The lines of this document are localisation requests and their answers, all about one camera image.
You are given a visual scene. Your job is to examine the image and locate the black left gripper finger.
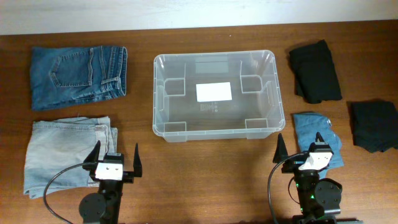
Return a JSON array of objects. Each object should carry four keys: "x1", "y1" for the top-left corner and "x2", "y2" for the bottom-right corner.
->
[
  {"x1": 82, "y1": 141, "x2": 101, "y2": 170},
  {"x1": 133, "y1": 143, "x2": 142, "y2": 177}
]

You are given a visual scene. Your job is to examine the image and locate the blue garment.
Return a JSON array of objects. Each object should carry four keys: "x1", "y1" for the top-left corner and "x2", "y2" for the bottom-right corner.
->
[{"x1": 293, "y1": 113, "x2": 344, "y2": 179}]

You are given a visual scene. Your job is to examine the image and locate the black garment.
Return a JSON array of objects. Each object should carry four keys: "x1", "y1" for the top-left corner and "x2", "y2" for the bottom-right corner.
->
[{"x1": 289, "y1": 40, "x2": 342, "y2": 104}]

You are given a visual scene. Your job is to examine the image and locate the dark navy garment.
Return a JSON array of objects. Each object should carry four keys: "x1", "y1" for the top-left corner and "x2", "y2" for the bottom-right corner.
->
[{"x1": 351, "y1": 101, "x2": 397, "y2": 153}]

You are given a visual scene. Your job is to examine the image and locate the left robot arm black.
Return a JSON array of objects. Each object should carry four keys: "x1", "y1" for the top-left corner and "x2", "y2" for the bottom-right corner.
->
[{"x1": 79, "y1": 141, "x2": 142, "y2": 223}]

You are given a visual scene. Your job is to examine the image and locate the light blue folded jeans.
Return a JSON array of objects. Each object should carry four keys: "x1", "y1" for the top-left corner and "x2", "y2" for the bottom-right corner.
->
[{"x1": 23, "y1": 116, "x2": 118, "y2": 199}]

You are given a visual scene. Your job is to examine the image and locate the clear plastic storage bin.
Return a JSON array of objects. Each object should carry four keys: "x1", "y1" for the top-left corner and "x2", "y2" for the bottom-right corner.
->
[{"x1": 152, "y1": 50, "x2": 285, "y2": 142}]

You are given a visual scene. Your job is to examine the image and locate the white label in bin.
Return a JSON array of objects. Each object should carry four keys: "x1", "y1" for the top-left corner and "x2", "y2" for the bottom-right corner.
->
[{"x1": 196, "y1": 82, "x2": 232, "y2": 102}]

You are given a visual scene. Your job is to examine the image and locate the dark blue folded jeans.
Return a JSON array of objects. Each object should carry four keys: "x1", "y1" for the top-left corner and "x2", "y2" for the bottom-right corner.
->
[{"x1": 30, "y1": 45, "x2": 128, "y2": 111}]

